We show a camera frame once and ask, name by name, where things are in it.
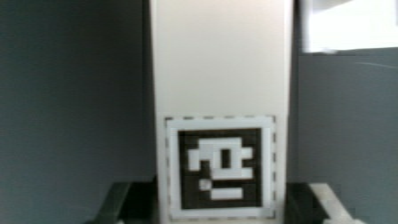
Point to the white desk leg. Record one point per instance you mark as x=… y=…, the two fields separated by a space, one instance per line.
x=221 y=49

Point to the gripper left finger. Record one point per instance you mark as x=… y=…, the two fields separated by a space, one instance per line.
x=131 y=205

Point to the white marker sheet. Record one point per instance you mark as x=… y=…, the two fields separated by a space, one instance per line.
x=349 y=25

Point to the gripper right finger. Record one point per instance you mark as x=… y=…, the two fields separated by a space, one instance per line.
x=314 y=205

